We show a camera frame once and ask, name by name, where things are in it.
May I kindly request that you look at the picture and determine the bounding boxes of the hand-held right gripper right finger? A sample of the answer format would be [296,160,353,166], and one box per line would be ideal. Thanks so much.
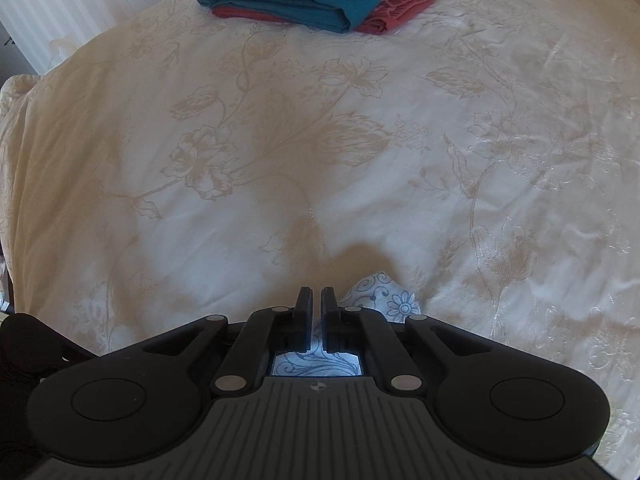
[321,287,502,395]

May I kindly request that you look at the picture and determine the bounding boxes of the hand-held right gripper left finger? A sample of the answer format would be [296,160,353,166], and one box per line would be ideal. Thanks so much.
[127,287,314,398]

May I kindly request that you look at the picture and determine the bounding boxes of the light blue floral pants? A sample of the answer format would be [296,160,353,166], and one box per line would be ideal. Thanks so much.
[272,271,427,377]

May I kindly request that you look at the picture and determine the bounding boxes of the red folded pants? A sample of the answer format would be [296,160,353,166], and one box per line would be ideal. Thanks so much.
[212,0,439,37]

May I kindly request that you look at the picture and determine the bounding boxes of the cream embroidered bedspread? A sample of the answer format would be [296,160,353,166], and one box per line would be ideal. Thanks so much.
[0,0,640,466]

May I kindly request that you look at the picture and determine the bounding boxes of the white ribbed panel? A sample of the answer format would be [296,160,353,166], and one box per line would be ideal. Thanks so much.
[0,0,146,77]

